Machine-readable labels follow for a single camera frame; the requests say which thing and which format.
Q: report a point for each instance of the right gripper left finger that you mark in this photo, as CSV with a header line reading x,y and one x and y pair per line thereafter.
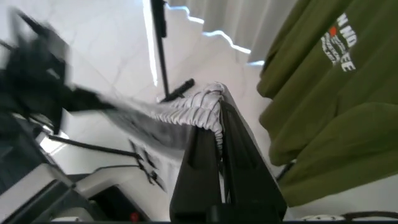
x,y
196,186

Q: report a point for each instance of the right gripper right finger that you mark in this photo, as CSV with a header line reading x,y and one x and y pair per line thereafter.
x,y
248,186

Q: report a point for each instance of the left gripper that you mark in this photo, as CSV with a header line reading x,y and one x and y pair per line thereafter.
x,y
57,84

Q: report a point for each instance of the pale grey shorts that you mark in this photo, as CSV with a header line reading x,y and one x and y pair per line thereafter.
x,y
192,105

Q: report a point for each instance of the green garment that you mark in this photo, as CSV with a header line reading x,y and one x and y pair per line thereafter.
x,y
326,109

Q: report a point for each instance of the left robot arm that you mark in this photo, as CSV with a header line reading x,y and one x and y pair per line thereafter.
x,y
21,84

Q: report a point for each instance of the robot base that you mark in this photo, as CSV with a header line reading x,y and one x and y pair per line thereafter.
x,y
31,186

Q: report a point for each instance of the black clothes rack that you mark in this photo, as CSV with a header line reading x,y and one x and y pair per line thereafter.
x,y
160,46

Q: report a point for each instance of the white curtain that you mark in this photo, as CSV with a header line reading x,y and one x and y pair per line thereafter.
x,y
242,18

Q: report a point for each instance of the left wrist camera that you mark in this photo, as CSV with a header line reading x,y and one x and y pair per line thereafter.
x,y
40,40

